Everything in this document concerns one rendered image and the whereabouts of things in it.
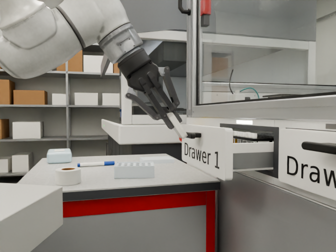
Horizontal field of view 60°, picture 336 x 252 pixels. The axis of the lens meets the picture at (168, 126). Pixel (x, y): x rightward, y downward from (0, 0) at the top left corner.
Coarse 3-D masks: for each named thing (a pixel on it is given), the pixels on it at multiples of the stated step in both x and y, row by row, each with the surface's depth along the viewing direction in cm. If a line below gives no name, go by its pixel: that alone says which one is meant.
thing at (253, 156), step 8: (240, 144) 63; (248, 144) 64; (256, 144) 64; (264, 144) 65; (272, 144) 65; (240, 152) 63; (248, 152) 64; (256, 152) 64; (264, 152) 65; (272, 152) 65; (240, 160) 63; (248, 160) 64; (256, 160) 64; (264, 160) 65; (272, 160) 65; (240, 168) 63; (248, 168) 64; (256, 168) 64; (264, 168) 65; (272, 168) 66
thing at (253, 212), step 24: (216, 192) 95; (240, 192) 79; (264, 192) 69; (288, 192) 61; (216, 216) 95; (240, 216) 80; (264, 216) 69; (288, 216) 60; (312, 216) 54; (216, 240) 95; (240, 240) 80; (264, 240) 69; (288, 240) 61; (312, 240) 54
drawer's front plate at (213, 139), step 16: (192, 128) 79; (208, 128) 68; (224, 128) 61; (192, 144) 79; (208, 144) 69; (224, 144) 61; (192, 160) 79; (208, 160) 69; (224, 160) 61; (224, 176) 61
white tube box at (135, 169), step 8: (120, 168) 89; (128, 168) 90; (136, 168) 90; (144, 168) 90; (152, 168) 90; (120, 176) 89; (128, 176) 90; (136, 176) 90; (144, 176) 90; (152, 176) 90
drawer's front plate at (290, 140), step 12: (288, 132) 58; (300, 132) 54; (312, 132) 51; (324, 132) 49; (288, 144) 58; (300, 144) 54; (300, 156) 54; (312, 156) 51; (324, 156) 49; (300, 168) 54; (312, 168) 52; (288, 180) 58; (300, 180) 54; (324, 180) 49; (312, 192) 52; (324, 192) 49
